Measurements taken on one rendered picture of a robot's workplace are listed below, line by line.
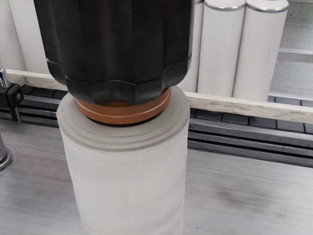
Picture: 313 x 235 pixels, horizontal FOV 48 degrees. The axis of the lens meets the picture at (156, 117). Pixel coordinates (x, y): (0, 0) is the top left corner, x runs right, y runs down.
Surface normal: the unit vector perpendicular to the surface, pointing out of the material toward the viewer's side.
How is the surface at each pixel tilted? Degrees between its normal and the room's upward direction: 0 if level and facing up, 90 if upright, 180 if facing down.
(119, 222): 88
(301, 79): 0
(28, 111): 90
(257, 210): 0
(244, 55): 90
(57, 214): 0
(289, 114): 90
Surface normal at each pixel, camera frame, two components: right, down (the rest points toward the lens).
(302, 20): 0.00, -0.79
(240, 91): -0.79, 0.38
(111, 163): -0.11, 0.64
